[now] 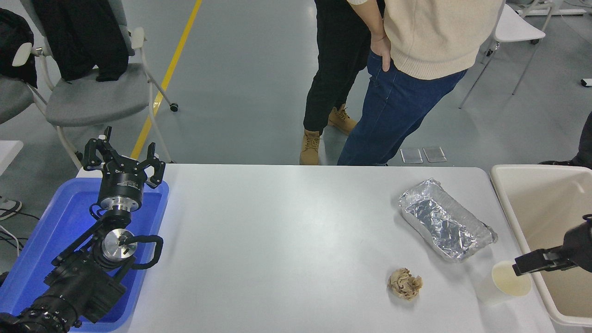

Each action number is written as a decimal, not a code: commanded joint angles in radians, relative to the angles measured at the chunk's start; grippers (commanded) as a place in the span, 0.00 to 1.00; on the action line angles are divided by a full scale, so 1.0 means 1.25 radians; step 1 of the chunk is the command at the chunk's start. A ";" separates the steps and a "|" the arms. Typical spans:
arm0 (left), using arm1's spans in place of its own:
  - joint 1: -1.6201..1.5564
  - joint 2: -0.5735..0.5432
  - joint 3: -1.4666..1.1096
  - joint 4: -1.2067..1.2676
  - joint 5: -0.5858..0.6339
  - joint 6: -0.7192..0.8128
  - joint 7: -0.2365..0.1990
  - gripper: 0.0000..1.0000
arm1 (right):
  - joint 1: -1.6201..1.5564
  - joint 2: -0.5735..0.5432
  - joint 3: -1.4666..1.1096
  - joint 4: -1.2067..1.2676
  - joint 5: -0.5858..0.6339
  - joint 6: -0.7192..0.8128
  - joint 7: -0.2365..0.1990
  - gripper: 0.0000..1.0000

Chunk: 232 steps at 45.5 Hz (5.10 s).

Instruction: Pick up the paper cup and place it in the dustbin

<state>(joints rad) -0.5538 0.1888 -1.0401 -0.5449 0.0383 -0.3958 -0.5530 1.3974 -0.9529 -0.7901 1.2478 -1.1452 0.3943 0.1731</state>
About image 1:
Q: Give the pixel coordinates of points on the black jacket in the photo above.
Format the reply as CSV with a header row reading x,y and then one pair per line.
x,y
78,37

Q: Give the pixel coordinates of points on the clear floor plate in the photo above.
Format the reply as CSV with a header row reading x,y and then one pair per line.
x,y
434,154
411,155

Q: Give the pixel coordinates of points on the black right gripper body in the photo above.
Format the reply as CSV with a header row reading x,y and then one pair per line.
x,y
580,247

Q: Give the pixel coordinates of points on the grey chair with armrests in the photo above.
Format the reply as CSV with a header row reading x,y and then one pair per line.
x,y
92,97

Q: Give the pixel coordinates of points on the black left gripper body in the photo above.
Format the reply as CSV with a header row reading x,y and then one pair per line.
x,y
121,182

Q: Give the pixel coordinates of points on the crumpled tan paper ball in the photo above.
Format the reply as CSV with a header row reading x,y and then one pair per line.
x,y
405,284

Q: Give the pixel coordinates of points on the large pale bin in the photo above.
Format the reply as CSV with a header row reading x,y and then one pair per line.
x,y
545,203

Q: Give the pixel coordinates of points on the person's hand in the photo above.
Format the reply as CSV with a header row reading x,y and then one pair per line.
x,y
383,46

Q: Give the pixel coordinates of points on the silver foil tray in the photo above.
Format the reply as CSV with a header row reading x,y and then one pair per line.
x,y
444,222

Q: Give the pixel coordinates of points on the white plastic chair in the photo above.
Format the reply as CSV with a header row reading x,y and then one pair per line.
x,y
515,30

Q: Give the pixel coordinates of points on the person's forearm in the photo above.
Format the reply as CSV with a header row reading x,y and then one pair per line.
x,y
370,16

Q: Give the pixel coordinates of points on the white paper cup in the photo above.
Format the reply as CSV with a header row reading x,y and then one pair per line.
x,y
504,284

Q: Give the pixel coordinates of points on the white table frame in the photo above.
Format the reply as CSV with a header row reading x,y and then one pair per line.
x,y
550,12

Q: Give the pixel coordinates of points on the blue plastic tray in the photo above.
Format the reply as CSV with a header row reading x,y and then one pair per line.
x,y
55,222

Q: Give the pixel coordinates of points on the white side table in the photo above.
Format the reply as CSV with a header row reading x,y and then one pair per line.
x,y
9,152

